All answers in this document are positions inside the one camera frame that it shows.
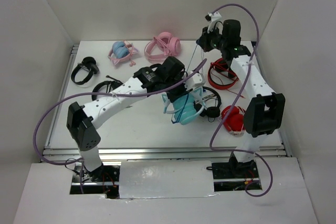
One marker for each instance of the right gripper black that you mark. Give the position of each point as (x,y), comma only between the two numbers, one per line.
(204,40)

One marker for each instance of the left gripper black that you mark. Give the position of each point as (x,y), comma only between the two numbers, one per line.
(182,92)

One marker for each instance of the teal cat ear headphones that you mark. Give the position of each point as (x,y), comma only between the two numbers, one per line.
(182,110)

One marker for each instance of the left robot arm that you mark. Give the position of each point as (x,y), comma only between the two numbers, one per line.
(83,121)

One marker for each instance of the red white headphones under arm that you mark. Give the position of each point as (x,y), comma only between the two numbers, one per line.
(234,123)

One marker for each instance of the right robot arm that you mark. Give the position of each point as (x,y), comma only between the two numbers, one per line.
(265,110)

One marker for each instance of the pink over-ear headphones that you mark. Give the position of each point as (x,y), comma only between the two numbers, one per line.
(162,46)

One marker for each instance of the red black headphones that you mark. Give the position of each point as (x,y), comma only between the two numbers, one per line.
(221,77)

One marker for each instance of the pink blue cat headphones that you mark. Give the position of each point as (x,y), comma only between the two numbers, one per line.
(122,51)

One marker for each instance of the pink earbuds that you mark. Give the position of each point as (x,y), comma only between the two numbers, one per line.
(132,63)

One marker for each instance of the black headset with mic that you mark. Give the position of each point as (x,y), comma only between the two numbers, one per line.
(108,85)

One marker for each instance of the white foam cover panel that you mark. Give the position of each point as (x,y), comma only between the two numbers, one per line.
(165,179)

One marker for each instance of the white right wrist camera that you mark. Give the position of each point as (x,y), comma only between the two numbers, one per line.
(212,19)

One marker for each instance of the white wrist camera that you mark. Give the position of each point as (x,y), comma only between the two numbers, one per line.
(194,82)
(212,19)

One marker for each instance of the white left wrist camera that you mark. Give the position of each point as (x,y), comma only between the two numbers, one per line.
(194,82)

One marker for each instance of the black on-ear wired headphones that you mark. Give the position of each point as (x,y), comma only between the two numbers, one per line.
(213,111)

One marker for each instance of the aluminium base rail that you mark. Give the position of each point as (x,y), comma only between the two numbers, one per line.
(159,153)

